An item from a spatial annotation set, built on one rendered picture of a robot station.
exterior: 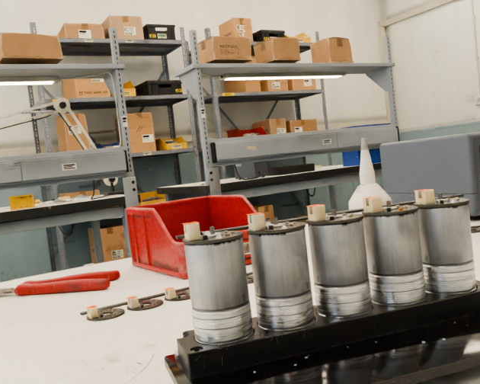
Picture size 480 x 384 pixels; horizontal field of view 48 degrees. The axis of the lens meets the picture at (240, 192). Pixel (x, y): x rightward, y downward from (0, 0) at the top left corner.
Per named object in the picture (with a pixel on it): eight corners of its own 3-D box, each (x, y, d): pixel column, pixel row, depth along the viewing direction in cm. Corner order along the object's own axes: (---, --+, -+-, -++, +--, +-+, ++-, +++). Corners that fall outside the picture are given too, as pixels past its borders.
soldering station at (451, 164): (550, 208, 62) (543, 124, 61) (476, 222, 57) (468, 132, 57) (450, 204, 76) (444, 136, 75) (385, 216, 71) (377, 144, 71)
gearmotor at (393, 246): (439, 318, 24) (428, 204, 24) (392, 328, 23) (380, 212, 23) (406, 305, 26) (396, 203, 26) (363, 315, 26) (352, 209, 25)
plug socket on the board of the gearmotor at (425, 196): (440, 203, 25) (438, 188, 25) (424, 205, 25) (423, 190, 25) (429, 202, 26) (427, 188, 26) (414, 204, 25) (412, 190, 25)
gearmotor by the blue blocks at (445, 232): (490, 306, 25) (480, 196, 25) (446, 316, 24) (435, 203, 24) (454, 296, 27) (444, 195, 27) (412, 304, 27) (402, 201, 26)
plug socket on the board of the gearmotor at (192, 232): (207, 238, 22) (205, 222, 22) (186, 241, 21) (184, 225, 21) (203, 236, 22) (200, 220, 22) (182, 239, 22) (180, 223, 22)
